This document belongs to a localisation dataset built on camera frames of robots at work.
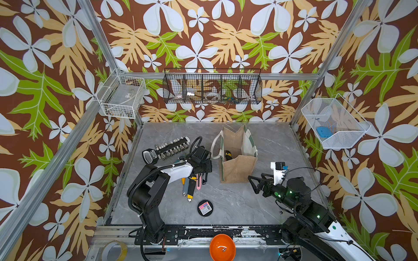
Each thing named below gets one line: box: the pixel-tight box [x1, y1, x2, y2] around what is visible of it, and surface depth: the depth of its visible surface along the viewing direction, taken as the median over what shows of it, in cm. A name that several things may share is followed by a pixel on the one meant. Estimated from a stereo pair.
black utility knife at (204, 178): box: [201, 172, 208, 185], surface depth 94 cm
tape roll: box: [100, 240, 128, 261], surface depth 70 cm
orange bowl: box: [209, 233, 237, 261], surface depth 70 cm
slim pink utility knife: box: [196, 172, 203, 191], surface depth 93 cm
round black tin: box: [197, 199, 214, 217], surface depth 82 cm
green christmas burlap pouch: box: [210, 124, 258, 184], surface depth 90 cm
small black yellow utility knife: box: [225, 150, 233, 161], surface depth 103 cm
